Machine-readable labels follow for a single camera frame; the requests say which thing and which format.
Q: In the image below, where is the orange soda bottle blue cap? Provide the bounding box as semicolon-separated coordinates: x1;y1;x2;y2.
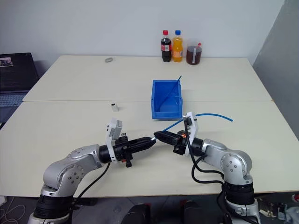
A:
172;29;184;63

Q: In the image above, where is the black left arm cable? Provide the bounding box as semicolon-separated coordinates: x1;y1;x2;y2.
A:
71;161;111;206

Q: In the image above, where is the grey partition panel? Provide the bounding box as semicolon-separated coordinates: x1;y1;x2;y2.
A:
252;0;299;142

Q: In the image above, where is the floor clutter pile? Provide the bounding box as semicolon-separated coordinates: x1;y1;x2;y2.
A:
254;192;299;224

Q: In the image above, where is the white floor cable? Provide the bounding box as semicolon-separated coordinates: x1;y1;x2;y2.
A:
0;196;27;224

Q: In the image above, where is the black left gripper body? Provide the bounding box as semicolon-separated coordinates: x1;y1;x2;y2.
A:
114;133;137;168

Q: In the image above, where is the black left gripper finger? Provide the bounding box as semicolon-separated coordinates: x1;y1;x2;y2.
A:
130;136;154;147
131;141;156;154

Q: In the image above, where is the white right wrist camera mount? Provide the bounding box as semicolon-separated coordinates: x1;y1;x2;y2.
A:
182;111;199;157

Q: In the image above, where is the blue plastic bin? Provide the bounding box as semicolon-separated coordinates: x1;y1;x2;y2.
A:
151;79;184;121

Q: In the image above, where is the cola bottle red cap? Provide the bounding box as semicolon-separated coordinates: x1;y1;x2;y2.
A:
160;29;173;63

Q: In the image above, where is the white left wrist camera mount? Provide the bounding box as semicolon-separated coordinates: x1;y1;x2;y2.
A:
104;118;124;163

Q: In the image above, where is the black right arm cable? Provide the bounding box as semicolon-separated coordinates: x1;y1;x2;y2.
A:
184;119;234;224

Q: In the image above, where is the white stick red tip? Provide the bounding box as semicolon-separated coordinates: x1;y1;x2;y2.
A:
192;42;202;65

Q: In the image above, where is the clear jar brown liquid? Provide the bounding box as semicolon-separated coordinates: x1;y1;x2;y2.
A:
185;38;203;66

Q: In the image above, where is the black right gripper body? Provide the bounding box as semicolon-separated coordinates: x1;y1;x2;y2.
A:
172;130;189;156

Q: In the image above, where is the blue cable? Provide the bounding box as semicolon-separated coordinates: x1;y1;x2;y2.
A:
162;112;234;132
158;75;183;111

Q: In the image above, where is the dark rounded shape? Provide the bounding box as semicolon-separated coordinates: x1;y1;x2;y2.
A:
183;199;206;224
125;202;152;224

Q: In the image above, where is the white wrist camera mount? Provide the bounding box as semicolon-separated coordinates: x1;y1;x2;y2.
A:
182;111;199;157
104;118;124;163

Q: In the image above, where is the dark laptop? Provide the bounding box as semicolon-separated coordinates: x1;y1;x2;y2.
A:
0;52;40;124

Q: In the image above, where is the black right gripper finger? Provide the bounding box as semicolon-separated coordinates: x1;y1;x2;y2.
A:
155;135;177;147
153;131;179;141

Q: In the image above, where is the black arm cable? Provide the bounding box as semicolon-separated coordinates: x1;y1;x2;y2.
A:
184;119;234;224
71;161;111;206

